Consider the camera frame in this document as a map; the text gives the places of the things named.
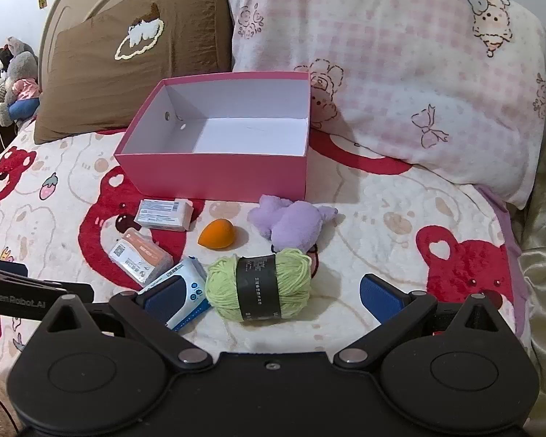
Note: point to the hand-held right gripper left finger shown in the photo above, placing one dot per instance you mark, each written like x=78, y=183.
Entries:
x=164, y=298

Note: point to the blue white wet wipes pack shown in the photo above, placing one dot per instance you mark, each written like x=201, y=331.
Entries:
x=196, y=292

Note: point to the bear printed blanket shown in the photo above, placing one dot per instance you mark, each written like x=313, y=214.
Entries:
x=391, y=223

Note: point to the orange makeup sponge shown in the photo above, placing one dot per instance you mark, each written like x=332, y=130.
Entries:
x=216, y=235

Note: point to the pink checked pillow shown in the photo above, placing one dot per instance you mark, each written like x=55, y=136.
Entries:
x=391, y=77

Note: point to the green yarn ball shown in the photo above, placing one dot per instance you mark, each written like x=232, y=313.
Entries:
x=220, y=286

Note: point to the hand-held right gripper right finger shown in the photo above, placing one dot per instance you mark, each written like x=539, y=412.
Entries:
x=376, y=298

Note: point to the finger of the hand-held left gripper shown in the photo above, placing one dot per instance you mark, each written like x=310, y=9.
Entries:
x=2, y=267

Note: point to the black white plush toy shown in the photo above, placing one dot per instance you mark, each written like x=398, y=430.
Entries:
x=2, y=61

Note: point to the orange white small box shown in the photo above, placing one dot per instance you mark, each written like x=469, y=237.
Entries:
x=139, y=257

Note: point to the grey plush toy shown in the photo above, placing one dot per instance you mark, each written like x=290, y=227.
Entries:
x=20, y=73

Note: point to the beige headboard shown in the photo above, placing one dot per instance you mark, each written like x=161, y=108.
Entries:
x=73, y=4

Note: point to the brown pillow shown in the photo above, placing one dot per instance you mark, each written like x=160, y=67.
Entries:
x=95, y=86

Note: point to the purple plush toy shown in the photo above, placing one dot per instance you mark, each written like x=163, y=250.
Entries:
x=293, y=227

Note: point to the pink cardboard box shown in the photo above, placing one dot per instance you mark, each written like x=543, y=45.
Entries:
x=209, y=177

